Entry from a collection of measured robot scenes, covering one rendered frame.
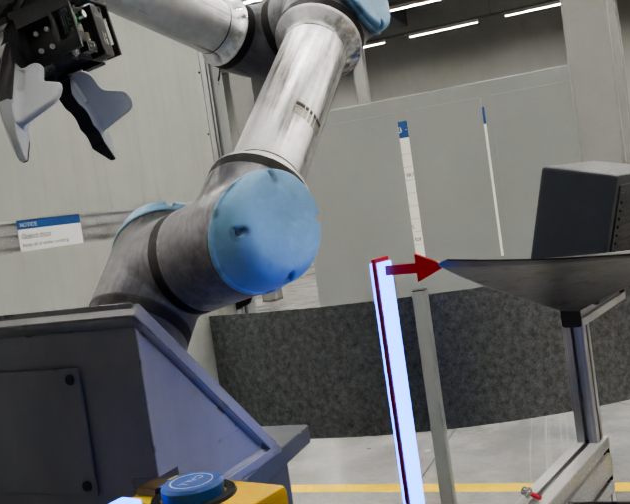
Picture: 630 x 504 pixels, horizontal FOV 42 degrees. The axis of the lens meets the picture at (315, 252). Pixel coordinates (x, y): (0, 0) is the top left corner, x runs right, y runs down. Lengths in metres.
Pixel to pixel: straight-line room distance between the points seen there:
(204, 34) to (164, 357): 0.54
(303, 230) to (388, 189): 6.11
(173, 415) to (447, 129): 6.18
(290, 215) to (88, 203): 1.58
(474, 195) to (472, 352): 4.40
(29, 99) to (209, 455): 0.35
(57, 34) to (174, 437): 0.36
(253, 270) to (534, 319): 1.74
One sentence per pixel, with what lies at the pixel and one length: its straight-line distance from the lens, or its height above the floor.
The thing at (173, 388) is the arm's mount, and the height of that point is 1.11.
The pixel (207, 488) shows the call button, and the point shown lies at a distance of 0.53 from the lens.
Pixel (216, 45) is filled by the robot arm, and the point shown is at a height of 1.48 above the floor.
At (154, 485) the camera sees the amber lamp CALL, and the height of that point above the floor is 1.08.
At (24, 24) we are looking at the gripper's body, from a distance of 0.80.
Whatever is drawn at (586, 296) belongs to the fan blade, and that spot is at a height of 1.13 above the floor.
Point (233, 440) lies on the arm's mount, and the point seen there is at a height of 1.04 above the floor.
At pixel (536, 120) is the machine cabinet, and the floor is 1.67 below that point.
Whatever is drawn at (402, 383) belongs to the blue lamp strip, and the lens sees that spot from 0.73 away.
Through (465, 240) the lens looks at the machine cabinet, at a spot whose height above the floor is 0.81.
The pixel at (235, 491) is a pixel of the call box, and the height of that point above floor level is 1.07.
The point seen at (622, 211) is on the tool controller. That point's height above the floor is 1.17.
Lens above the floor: 1.24
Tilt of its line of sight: 3 degrees down
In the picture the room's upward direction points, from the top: 8 degrees counter-clockwise
